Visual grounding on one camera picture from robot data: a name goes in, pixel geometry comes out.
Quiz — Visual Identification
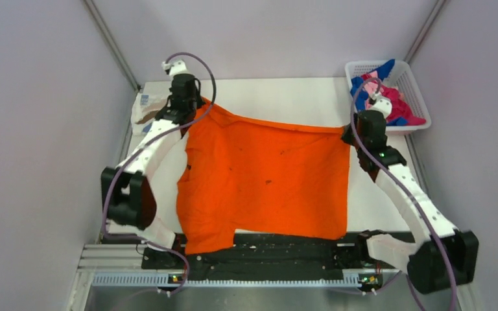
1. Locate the orange t shirt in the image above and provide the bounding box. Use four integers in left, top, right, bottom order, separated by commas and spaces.
176, 100, 350, 255

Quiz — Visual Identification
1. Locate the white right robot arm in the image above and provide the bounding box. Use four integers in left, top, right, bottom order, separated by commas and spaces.
341, 110, 479, 294

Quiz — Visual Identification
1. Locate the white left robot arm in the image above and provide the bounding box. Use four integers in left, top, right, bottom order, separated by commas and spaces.
101, 73, 204, 268

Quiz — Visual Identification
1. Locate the magenta t shirt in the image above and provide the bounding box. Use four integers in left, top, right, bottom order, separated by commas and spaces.
359, 85, 426, 126

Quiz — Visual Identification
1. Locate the light pink t shirt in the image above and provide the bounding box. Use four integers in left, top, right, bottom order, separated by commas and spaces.
361, 71, 383, 95

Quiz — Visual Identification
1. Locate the blue t shirt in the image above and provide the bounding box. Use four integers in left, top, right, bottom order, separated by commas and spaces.
350, 59, 411, 126

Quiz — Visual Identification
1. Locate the white plastic laundry basket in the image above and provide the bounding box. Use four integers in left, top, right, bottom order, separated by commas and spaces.
345, 59, 431, 135

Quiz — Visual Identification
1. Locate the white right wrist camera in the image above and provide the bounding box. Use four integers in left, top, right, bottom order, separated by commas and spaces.
367, 92, 392, 119

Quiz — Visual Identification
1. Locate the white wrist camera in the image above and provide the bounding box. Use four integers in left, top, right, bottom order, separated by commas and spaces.
161, 60, 190, 78
367, 92, 392, 119

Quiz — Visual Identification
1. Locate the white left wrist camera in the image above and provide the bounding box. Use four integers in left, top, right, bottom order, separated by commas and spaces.
161, 60, 190, 78

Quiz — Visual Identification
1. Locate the left corner aluminium post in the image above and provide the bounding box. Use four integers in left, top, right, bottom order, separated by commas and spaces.
81, 0, 141, 92

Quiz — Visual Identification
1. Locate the corner aluminium post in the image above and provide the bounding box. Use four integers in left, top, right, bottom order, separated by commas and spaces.
81, 0, 141, 92
403, 0, 450, 63

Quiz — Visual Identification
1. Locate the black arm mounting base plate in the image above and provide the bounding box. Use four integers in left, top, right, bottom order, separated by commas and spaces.
139, 233, 392, 281

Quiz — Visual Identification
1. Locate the right corner aluminium post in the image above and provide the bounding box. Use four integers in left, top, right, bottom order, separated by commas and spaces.
403, 0, 450, 63

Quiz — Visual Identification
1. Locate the aluminium frame rail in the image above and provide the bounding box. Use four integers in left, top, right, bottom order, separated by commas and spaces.
77, 242, 469, 288

